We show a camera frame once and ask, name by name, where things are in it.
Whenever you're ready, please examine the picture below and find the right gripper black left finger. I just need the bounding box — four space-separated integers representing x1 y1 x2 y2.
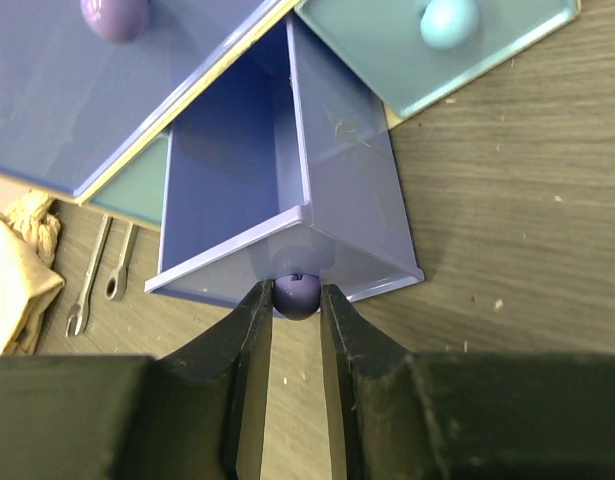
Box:
0 281 272 479

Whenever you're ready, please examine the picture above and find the wide purple drawer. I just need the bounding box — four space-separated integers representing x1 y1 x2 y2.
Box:
0 1 292 201

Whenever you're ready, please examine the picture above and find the silver ratchet combination wrench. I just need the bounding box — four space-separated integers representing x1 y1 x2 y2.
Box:
105 223 139 301

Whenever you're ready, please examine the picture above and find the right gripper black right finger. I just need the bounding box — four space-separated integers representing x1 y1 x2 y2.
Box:
321 285 615 479

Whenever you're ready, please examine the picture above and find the cream drawer cabinet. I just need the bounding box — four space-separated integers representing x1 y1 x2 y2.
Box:
0 0 583 207

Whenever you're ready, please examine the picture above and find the small purple drawer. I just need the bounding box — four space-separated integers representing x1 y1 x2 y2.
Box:
145 14 424 308

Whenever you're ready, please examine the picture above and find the silver end wrench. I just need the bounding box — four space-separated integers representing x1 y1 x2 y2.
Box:
65 214 112 337

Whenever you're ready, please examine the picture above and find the light blue drawer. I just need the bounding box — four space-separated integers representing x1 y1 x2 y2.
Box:
87 132 169 230
295 0 581 119

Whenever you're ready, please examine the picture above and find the beige cloth bag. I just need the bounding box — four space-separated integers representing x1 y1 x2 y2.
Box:
0 190 65 356

